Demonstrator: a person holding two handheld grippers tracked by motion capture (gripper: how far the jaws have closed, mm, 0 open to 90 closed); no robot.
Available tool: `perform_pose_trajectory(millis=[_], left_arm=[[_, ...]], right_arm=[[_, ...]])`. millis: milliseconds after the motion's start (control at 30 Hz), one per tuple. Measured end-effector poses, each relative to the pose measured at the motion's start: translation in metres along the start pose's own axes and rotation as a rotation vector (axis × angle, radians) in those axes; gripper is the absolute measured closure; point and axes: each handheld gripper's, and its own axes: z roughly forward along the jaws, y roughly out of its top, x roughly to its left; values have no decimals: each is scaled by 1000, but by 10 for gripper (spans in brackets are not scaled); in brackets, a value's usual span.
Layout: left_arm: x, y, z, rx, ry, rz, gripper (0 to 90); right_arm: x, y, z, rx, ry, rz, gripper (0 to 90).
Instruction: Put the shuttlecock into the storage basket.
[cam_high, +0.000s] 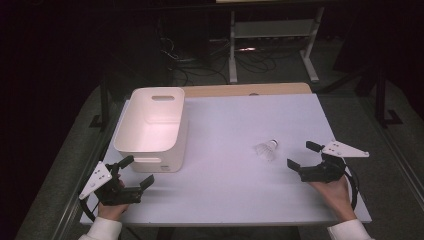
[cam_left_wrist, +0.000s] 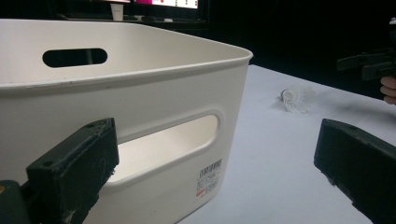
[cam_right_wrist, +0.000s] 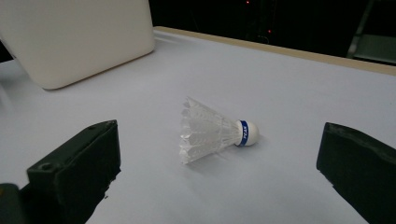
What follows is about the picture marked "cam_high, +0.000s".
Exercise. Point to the white plastic storage bin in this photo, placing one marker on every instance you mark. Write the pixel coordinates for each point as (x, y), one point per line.
(151, 130)

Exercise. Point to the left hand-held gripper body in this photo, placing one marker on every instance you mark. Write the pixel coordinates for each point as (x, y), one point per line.
(115, 196)

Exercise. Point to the person's right hand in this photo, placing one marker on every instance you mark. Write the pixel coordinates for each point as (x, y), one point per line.
(336, 198)

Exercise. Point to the black metal stand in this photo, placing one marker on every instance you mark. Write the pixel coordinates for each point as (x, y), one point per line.
(104, 100)
(381, 100)

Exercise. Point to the white metal stand frame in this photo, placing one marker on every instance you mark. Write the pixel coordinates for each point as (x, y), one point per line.
(273, 30)

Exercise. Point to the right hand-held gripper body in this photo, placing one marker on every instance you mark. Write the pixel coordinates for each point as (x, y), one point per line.
(321, 172)

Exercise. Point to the wooden table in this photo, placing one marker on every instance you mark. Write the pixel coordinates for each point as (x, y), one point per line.
(246, 90)

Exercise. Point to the white feather shuttlecock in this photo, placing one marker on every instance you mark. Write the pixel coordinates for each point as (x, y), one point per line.
(266, 150)

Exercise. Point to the person's left hand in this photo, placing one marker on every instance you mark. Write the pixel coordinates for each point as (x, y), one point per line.
(111, 211)

